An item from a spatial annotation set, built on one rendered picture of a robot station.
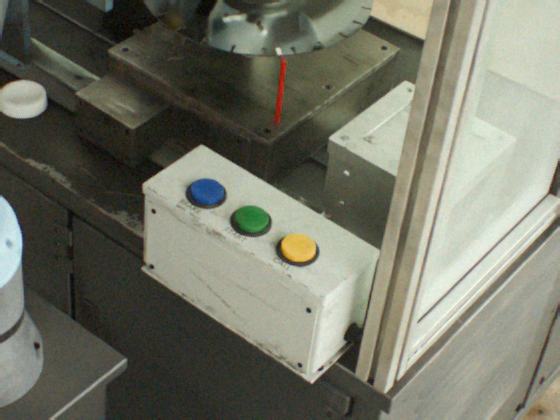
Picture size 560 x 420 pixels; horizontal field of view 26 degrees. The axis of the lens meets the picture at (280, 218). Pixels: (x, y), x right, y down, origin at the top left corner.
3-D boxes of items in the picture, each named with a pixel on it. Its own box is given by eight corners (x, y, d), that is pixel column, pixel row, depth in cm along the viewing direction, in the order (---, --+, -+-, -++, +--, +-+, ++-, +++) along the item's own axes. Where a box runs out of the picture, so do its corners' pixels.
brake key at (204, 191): (229, 200, 147) (230, 188, 145) (207, 216, 144) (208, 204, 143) (204, 185, 148) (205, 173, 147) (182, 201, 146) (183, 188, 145)
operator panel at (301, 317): (363, 335, 152) (381, 249, 141) (310, 385, 145) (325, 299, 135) (195, 229, 163) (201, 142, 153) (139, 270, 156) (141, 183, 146)
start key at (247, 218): (274, 228, 144) (275, 215, 143) (252, 245, 141) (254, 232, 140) (248, 212, 146) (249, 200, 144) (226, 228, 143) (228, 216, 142)
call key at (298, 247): (320, 256, 141) (322, 244, 140) (299, 274, 139) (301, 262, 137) (293, 240, 143) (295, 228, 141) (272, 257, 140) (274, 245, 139)
